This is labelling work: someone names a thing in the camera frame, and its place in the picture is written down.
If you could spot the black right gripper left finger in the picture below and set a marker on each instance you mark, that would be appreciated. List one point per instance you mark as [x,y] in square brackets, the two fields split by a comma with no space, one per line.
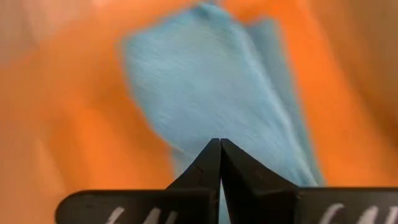
[186,202]

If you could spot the light blue microfiber towel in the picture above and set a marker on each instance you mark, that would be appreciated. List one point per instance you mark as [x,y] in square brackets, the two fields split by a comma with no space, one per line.
[202,87]

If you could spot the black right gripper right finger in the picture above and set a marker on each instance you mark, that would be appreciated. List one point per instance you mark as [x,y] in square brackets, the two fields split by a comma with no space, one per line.
[280,202]

